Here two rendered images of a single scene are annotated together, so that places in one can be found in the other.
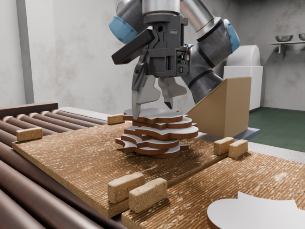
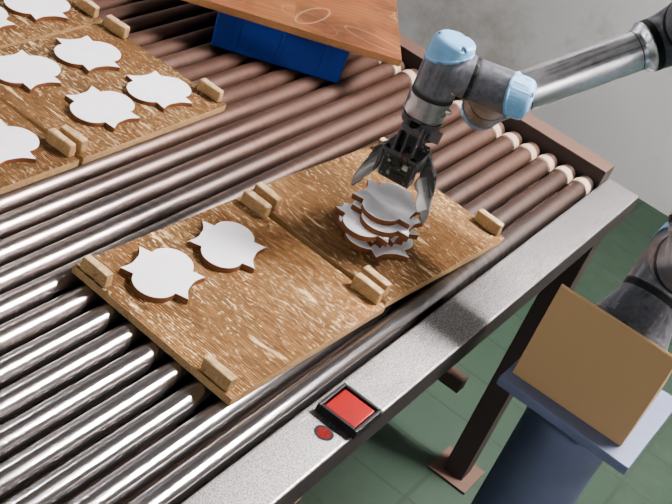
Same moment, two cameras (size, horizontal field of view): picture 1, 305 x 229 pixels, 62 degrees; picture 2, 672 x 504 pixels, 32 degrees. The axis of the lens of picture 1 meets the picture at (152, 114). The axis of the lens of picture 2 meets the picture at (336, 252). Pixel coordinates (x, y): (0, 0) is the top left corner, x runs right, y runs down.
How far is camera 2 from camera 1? 2.00 m
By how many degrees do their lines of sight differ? 69
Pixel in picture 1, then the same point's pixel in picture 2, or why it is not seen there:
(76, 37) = not seen: outside the picture
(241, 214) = (233, 235)
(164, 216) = (238, 212)
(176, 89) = (419, 201)
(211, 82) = (619, 300)
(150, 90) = (365, 168)
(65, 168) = (309, 176)
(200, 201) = (259, 233)
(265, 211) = (237, 246)
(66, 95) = not seen: outside the picture
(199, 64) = (648, 263)
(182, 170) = (314, 241)
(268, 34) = not seen: outside the picture
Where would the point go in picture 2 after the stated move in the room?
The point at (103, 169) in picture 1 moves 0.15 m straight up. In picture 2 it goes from (309, 196) to (334, 131)
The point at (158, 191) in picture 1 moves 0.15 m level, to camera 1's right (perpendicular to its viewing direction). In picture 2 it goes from (257, 206) to (261, 256)
